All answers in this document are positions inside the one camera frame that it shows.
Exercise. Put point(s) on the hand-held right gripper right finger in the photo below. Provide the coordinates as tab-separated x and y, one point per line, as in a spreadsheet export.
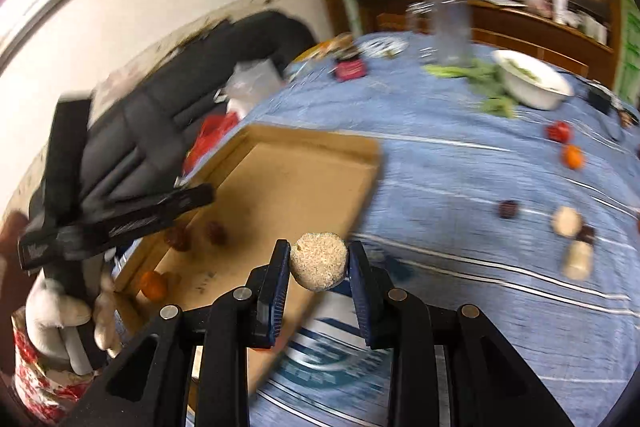
361	297

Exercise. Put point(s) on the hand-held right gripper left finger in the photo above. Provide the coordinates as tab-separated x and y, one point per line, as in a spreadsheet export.
275	297

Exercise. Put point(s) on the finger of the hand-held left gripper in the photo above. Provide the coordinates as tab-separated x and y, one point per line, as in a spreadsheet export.
185	202

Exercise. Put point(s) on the large red jujube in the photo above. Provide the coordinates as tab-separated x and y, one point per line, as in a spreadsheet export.
177	238

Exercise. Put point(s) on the peeled sugarcane piece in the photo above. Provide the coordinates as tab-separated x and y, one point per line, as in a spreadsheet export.
319	262
577	259
567	222

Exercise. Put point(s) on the large tangerine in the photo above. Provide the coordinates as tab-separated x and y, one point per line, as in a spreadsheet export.
152	285

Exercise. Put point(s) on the cardboard box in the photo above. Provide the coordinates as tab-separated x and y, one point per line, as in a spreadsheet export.
290	177

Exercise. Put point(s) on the red plastic bag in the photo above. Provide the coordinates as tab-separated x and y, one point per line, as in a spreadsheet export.
210	137

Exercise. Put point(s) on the white plush toy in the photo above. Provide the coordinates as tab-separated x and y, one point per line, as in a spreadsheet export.
50	317

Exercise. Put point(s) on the black sofa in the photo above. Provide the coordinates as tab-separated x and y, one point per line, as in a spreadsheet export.
165	82

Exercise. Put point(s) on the clear plastic bag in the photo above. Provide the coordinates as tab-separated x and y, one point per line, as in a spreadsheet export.
252	82

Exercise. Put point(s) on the blue plaid tablecloth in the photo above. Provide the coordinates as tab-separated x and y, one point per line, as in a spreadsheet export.
450	187

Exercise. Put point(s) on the red floral bag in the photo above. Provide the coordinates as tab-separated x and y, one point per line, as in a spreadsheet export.
35	387

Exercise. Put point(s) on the dark wrinkled jujube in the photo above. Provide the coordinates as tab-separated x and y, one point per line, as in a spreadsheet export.
509	210

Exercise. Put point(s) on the red tin can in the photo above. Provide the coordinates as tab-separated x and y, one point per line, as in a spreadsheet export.
351	69

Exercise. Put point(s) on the green leafy vegetable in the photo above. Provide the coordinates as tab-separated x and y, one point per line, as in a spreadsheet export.
482	82

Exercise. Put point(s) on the small tangerine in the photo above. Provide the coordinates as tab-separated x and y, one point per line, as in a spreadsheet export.
573	157

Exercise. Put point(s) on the red tomato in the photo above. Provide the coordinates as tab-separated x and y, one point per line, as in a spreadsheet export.
559	131

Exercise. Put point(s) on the white bowl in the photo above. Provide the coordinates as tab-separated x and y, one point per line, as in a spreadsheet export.
530	89

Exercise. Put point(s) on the clear glass pitcher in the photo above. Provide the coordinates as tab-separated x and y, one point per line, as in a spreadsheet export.
452	32

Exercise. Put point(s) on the black power adapter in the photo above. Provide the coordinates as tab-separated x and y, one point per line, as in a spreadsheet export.
600	100

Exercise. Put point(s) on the white lotion tube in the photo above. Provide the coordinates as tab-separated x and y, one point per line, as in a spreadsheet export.
560	1

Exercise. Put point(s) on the bamboo wall decal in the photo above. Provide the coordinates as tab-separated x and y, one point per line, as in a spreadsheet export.
629	47

